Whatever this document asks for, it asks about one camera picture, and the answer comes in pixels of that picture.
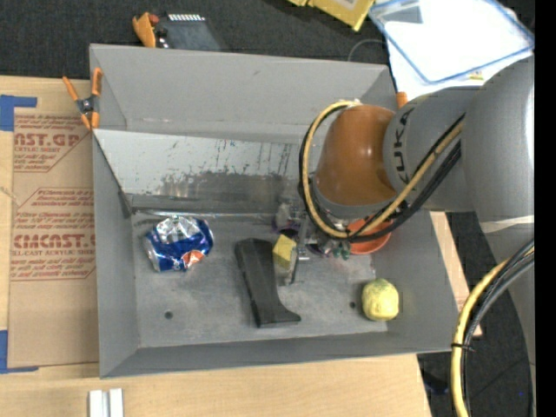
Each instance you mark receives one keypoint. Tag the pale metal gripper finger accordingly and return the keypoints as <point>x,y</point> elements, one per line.
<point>293,272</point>

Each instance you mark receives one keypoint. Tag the yellow cube block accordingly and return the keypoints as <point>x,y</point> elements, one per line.
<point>284,250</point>

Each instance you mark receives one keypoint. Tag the black curved flat piece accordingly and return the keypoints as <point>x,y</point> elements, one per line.
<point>260,280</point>

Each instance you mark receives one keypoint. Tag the orange bowl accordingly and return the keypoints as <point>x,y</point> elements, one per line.
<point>373,242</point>

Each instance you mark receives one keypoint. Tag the yellow lemon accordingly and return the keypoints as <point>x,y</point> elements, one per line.
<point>380,300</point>

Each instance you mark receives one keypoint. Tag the crushed blue drink can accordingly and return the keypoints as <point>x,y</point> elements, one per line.
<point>178,246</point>

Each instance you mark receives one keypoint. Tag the grey metal bin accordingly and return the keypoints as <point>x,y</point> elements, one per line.
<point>208,89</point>

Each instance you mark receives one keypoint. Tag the brown cardboard board red print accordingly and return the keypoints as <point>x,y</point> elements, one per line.
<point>48,302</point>

